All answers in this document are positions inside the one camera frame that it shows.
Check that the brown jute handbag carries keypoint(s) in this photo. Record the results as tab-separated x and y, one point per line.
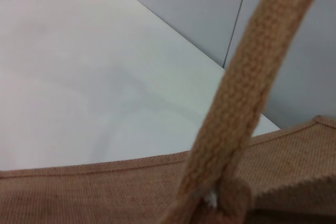
78	195

